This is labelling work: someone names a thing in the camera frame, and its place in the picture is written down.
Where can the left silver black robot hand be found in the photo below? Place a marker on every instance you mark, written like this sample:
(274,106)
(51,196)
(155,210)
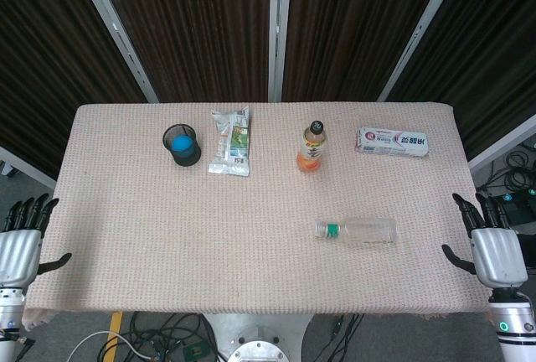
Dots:
(19,253)

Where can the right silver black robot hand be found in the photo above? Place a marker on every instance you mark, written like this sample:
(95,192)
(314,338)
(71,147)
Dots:
(498,253)

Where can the clear plastic bottle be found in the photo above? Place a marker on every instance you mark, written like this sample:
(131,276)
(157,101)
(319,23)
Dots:
(368,231)

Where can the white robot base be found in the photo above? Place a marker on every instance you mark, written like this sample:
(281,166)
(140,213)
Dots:
(257,337)

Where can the orange juice bottle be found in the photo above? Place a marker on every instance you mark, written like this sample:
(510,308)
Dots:
(312,148)

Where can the black power strip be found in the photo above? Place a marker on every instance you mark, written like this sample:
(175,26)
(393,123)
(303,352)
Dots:
(517,205)

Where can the white toothpaste box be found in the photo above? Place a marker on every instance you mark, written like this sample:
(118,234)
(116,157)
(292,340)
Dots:
(391,142)

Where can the black mesh cup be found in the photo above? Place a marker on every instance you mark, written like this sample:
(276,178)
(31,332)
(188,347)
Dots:
(186,160)

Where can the beige woven tablecloth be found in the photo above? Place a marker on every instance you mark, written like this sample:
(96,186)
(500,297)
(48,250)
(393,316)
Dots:
(209,232)

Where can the blue ball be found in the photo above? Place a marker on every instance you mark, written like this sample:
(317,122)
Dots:
(183,145)

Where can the green circuit board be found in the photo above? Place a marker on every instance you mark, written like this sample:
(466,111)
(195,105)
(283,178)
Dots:
(194,353)

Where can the green white snack bag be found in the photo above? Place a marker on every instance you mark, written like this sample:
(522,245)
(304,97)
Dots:
(232,144)

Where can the aluminium partition rail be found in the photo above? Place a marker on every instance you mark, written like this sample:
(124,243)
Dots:
(25,167)
(502,144)

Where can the aluminium partition post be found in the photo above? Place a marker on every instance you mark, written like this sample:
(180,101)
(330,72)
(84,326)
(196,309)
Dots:
(419,35)
(278,31)
(115,31)

